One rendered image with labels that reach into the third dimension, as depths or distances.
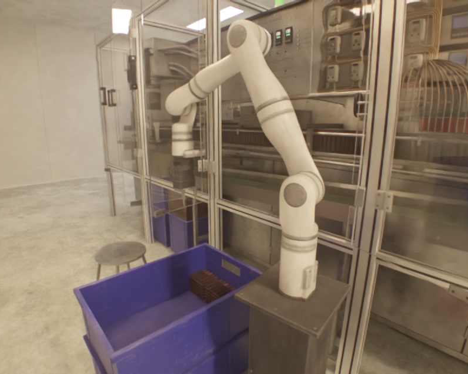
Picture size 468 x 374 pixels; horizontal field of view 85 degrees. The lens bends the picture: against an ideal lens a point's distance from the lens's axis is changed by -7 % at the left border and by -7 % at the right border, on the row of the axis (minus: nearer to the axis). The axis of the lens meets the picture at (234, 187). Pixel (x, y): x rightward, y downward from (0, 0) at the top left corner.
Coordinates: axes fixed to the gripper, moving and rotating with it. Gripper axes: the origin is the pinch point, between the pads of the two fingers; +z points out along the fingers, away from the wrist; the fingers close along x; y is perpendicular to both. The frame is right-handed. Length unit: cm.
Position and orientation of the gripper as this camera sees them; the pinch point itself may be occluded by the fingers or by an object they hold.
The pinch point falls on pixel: (189, 205)
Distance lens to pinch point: 98.6
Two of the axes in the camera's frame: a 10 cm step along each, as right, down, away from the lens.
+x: -6.4, 1.8, -7.5
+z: 0.0, 9.7, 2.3
